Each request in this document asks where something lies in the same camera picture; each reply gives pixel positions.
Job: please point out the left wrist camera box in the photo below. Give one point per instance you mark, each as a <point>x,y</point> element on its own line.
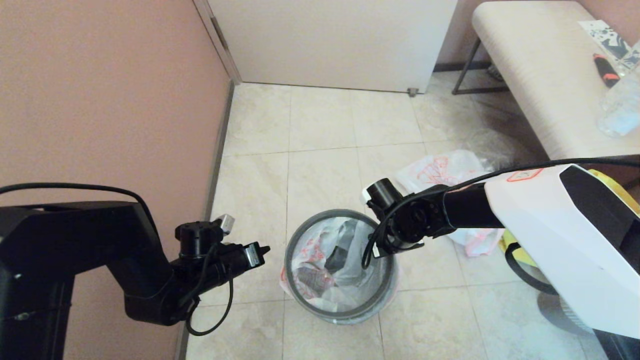
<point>226,224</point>

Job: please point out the small metal door stopper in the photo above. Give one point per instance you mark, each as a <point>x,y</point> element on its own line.
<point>413,92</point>

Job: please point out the used white red plastic bag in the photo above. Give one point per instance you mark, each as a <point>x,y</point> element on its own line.
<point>440,170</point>

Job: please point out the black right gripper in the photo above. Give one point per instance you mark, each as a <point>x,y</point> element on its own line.
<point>400,235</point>

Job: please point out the clear water bottle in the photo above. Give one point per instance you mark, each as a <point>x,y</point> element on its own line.
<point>620,110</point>

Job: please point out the white wood bench metal legs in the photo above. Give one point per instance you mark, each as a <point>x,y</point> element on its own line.
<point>540,75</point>

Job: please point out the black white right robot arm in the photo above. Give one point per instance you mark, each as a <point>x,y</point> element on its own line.
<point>550,225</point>

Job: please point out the white red-print plastic bag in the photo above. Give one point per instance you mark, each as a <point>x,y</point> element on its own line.
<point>325,260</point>

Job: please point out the black white printed paper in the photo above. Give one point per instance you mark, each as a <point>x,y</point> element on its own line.
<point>607,35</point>

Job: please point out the yellow fabric bag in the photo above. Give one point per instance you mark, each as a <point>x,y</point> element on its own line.
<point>520,250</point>

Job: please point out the orange black hand tool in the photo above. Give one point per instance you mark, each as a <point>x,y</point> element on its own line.
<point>606,72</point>

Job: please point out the grey door frame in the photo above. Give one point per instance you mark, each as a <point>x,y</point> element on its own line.
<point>220,37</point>

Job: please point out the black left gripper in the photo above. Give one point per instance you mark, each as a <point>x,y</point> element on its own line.
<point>220,267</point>

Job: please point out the clear plastic bag dark contents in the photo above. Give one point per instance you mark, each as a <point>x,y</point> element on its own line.
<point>505,147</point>

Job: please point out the white door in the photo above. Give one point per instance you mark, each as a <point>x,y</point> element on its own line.
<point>325,40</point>

